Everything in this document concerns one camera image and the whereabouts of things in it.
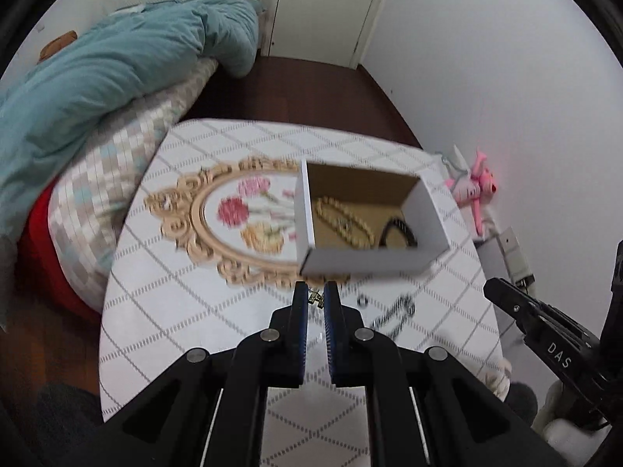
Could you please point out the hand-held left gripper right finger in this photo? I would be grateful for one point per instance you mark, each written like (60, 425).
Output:
(330, 316)

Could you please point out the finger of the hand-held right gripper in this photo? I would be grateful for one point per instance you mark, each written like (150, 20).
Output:
(516, 301)

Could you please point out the teal quilted blanket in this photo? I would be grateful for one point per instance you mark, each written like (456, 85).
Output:
(92, 87)

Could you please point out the white floral printed tablecloth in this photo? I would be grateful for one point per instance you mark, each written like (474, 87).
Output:
(170, 311)

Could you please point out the brown wooden object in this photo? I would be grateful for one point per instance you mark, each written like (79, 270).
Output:
(58, 44)

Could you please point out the red bed base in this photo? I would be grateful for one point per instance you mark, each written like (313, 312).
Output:
(44, 253)

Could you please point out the dark cloth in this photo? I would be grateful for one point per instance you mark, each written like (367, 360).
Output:
(63, 423)

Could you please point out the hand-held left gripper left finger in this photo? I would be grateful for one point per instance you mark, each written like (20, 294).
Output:
(302, 316)

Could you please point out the white door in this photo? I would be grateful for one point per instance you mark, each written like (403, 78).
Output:
(321, 9)

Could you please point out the white plastic box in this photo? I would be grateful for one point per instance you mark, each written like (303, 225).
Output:
(501, 258)

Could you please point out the pink plush toy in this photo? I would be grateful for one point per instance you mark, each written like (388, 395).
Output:
(474, 185)

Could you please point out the checked bed sheet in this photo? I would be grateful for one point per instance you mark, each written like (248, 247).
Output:
(97, 194)

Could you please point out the white fluffy slipper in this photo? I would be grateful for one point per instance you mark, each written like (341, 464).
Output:
(497, 379)
(559, 423)

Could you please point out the white cardboard box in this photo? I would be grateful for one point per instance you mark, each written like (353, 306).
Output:
(375, 260)

